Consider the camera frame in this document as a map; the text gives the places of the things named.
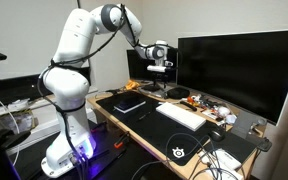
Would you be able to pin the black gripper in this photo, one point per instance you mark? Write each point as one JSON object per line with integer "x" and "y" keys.
{"x": 161, "y": 77}

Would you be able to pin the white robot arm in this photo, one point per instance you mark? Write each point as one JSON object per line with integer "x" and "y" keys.
{"x": 75, "y": 145}

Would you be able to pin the small black monitor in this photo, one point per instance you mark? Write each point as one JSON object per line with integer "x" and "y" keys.
{"x": 138, "y": 66}

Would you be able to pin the orange crumpled object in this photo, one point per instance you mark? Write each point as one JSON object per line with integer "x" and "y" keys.
{"x": 131, "y": 85}

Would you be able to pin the large black monitor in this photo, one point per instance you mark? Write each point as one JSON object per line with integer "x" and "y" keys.
{"x": 247, "y": 70}

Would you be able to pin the grey monitor stand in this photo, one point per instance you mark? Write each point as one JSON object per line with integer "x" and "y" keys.
{"x": 246, "y": 123}

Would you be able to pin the black round pouch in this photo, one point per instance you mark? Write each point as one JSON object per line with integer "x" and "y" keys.
{"x": 178, "y": 93}

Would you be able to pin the black remote control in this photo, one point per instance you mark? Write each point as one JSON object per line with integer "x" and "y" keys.
{"x": 193, "y": 108}

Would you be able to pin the black notebook white edges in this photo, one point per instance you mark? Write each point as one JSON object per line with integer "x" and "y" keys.
{"x": 129, "y": 104}

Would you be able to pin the black pen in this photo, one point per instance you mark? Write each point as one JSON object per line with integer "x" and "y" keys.
{"x": 144, "y": 116}

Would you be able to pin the black desk mat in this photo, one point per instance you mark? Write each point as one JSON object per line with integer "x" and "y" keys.
{"x": 168, "y": 136}

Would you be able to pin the white keyboard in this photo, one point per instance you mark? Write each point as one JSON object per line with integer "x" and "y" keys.
{"x": 188, "y": 119}

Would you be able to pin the orange black clamp left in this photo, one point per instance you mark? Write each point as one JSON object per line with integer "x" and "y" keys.
{"x": 124, "y": 139}

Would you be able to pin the black computer mouse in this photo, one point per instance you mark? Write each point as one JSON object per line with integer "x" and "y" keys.
{"x": 217, "y": 135}

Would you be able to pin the white power adapter box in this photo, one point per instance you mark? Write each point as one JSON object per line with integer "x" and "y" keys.
{"x": 220, "y": 158}

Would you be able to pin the wooden desk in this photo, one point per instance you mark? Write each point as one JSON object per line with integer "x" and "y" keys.
{"x": 194, "y": 169}

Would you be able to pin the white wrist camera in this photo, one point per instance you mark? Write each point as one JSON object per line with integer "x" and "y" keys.
{"x": 152, "y": 68}

